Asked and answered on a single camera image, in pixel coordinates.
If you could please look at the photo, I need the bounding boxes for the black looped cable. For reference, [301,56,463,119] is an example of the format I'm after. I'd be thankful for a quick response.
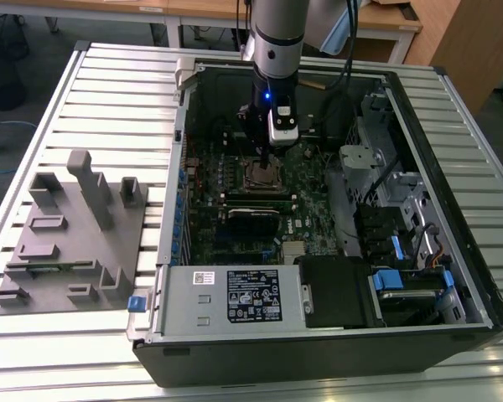
[321,90,358,142]

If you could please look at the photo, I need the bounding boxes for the blue floor cable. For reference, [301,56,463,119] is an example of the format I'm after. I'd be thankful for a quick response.
[0,119,39,175]

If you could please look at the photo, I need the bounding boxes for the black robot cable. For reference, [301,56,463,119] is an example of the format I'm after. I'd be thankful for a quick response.
[324,0,360,91]

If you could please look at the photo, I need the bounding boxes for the black disk bay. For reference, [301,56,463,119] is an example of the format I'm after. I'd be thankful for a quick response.
[353,204,411,260]

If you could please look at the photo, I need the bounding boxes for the thick black power cable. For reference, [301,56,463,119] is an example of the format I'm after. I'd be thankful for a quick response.
[361,150,403,207]

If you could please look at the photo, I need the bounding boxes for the grey case latch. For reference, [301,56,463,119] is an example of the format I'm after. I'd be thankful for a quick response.
[174,57,205,91]

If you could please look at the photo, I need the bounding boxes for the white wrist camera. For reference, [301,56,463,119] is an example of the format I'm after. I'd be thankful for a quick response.
[267,95,300,147]

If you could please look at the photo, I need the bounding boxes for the grey parts rack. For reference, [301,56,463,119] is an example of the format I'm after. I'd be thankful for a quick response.
[0,149,150,316]

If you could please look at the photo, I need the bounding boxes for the wooden desk white frame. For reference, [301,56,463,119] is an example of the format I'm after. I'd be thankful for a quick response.
[0,0,181,48]
[167,0,424,64]

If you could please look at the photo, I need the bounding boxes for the coloured wire bundle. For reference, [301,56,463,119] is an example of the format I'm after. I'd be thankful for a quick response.
[418,221,450,270]

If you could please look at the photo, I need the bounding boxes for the black PC case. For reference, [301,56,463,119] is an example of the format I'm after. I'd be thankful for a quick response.
[125,56,503,389]

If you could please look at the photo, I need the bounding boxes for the silver chipset heatsink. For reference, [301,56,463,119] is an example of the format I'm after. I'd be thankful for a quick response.
[283,240,307,257]

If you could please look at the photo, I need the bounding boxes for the hard disk in blue carrier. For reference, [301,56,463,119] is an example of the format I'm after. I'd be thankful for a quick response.
[368,267,456,327]

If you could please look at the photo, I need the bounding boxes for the green motherboard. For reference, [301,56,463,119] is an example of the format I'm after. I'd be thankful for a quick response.
[184,136,351,267]

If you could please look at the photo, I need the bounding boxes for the silver power supply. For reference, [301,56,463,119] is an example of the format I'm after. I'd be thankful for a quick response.
[148,264,310,336]

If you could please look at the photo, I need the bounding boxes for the CPU socket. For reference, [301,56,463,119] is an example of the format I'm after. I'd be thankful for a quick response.
[241,155,293,197]

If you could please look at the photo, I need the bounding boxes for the silver metal bracket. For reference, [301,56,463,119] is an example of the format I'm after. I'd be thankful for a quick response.
[338,143,385,172]

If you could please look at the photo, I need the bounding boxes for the metal socket cover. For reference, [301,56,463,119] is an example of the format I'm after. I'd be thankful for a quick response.
[243,157,288,193]

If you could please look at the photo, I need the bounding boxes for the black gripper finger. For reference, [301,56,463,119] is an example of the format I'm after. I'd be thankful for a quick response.
[236,103,277,173]

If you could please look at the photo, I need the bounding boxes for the wooden cabinet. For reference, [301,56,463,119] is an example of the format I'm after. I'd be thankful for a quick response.
[408,0,503,114]

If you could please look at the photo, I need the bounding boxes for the black graphics card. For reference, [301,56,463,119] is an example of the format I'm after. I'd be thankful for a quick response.
[225,206,283,243]

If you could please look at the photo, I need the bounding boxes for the black office chair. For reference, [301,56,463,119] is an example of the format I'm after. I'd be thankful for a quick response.
[0,12,31,112]

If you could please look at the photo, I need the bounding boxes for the square CPU chip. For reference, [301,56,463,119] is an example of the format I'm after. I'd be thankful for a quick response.
[251,162,278,186]

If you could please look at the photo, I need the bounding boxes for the green RAM stick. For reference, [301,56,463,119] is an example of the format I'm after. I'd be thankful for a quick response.
[225,191,297,208]
[26,264,64,275]

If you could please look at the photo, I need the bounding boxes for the blue disk bay latch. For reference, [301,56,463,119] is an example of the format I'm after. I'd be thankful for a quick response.
[388,234,405,261]

